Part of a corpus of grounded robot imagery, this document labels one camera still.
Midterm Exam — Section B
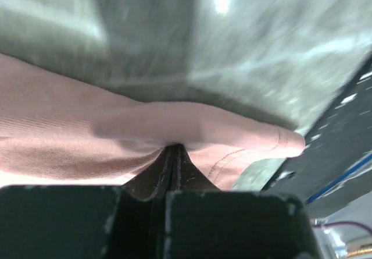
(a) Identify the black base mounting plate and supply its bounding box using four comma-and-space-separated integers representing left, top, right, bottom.
263, 58, 371, 218

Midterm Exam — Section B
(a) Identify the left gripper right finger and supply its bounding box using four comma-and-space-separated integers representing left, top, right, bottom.
164, 146, 320, 258

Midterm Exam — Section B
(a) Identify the pink printed t shirt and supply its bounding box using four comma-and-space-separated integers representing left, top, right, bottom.
1, 55, 305, 190

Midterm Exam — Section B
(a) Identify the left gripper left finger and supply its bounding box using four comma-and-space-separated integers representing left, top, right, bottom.
1, 147, 174, 258

